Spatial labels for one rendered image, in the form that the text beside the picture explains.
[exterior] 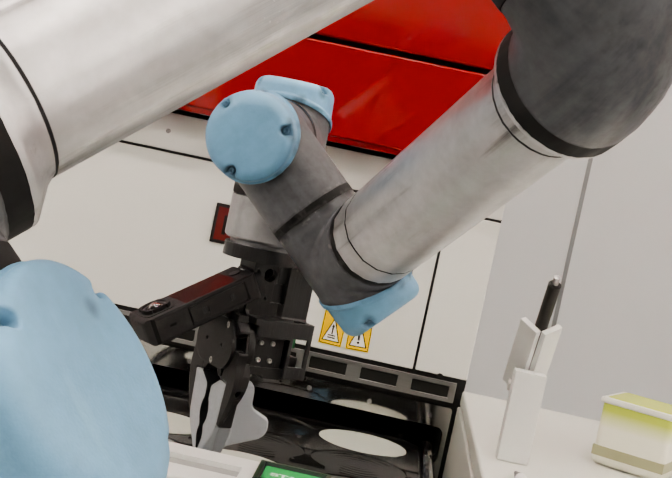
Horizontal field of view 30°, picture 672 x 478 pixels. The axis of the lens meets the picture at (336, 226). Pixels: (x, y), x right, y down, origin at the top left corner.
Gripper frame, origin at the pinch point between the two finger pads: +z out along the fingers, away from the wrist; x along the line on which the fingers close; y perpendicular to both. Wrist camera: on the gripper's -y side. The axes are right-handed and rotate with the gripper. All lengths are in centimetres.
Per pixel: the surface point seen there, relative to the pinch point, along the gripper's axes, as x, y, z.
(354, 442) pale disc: 13.2, 25.9, 1.3
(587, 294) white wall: 118, 156, -10
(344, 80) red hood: 24, 22, -38
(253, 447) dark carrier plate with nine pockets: 8.8, 10.6, 1.4
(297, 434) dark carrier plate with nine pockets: 15.2, 19.5, 1.4
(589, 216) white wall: 120, 153, -28
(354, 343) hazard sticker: 24.2, 30.4, -7.9
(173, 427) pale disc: 13.8, 3.7, 1.2
